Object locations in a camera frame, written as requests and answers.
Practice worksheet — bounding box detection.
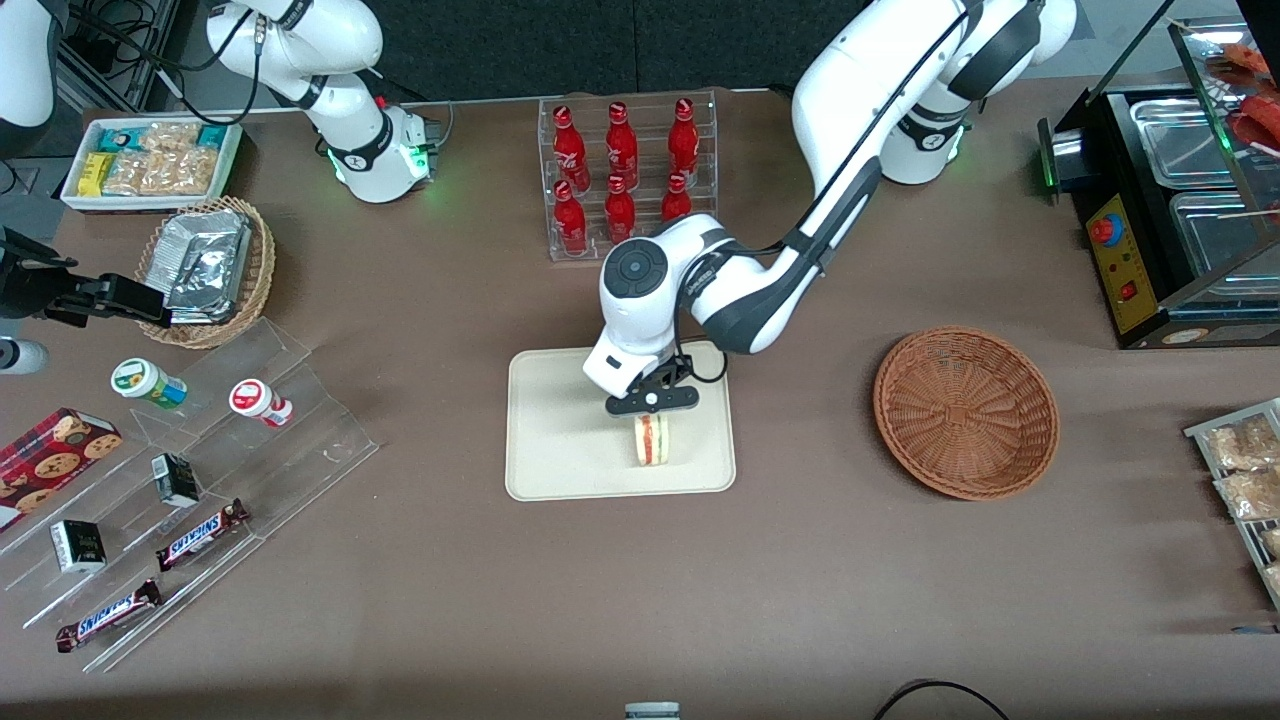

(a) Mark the small black drink carton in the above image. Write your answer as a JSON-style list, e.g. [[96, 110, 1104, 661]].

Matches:
[[49, 519, 108, 575], [151, 452, 202, 509]]

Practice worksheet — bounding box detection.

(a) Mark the grey metal snack tray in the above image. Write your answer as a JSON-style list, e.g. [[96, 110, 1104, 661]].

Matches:
[[1184, 397, 1280, 612]]

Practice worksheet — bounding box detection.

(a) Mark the clear acrylic bottle rack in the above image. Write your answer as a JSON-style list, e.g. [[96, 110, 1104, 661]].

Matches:
[[538, 89, 720, 264]]

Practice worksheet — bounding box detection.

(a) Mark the black glass food warmer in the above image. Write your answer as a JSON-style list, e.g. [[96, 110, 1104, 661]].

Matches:
[[1037, 0, 1280, 351]]

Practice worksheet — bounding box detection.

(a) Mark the black looped floor cable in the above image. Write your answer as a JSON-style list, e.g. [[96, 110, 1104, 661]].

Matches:
[[873, 679, 1013, 720]]

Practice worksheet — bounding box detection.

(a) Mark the steel warmer pan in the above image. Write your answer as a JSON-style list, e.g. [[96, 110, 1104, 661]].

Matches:
[[1128, 95, 1246, 189], [1168, 188, 1280, 279]]

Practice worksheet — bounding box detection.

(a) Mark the red plaid cookie box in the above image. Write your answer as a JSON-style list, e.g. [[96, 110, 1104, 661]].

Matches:
[[0, 406, 124, 533]]

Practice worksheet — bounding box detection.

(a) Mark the triangular sandwich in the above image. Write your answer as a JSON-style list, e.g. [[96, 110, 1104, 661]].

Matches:
[[632, 411, 675, 469]]

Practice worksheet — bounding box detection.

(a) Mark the dark metal equipment rack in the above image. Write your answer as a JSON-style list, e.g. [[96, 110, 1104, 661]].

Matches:
[[52, 0, 183, 113]]

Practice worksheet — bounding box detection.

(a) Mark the beige rectangular serving tray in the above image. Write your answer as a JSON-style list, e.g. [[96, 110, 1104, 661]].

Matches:
[[505, 341, 738, 502]]

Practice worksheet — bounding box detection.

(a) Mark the silver foil packet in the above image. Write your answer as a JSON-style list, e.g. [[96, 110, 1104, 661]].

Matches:
[[163, 240, 249, 325], [148, 208, 253, 293]]

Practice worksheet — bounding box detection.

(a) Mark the red lid yogurt cup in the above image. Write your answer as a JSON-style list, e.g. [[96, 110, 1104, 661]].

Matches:
[[228, 378, 295, 430]]

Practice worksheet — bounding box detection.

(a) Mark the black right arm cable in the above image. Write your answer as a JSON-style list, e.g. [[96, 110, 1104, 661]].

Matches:
[[60, 0, 301, 128]]

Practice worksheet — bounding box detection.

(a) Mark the red food in warmer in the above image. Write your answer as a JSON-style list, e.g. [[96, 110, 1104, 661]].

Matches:
[[1203, 40, 1280, 139]]

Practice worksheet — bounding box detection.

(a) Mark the green lid yogurt cup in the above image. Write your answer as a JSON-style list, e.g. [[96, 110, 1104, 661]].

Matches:
[[110, 357, 189, 412]]

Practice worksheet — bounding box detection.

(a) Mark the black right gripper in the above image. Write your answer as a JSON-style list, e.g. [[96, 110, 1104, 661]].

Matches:
[[0, 228, 172, 327]]

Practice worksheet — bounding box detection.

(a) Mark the light tan wicker basket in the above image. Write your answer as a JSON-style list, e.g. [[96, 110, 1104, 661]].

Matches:
[[134, 196, 277, 350]]

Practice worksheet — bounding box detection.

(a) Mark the clear bag of nuts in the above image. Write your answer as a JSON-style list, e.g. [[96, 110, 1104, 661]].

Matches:
[[103, 150, 161, 197], [150, 148, 220, 197], [138, 121, 202, 154]]

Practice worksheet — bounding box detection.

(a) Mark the clear acrylic stepped shelf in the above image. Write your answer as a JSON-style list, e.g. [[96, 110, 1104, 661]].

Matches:
[[0, 317, 382, 674]]

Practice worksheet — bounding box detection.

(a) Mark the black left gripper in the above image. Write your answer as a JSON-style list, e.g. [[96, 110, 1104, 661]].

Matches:
[[604, 356, 701, 417]]

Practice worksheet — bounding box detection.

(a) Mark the brown Snickers bar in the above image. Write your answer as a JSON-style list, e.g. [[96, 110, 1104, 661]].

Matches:
[[54, 579, 164, 654], [155, 497, 252, 573]]

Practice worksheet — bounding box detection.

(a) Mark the white rectangular snack tray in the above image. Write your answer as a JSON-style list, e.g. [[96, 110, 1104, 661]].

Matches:
[[59, 117, 245, 214]]

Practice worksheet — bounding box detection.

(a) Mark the brown round wicker basket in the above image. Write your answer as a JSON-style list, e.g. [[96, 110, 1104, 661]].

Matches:
[[873, 326, 1061, 502]]

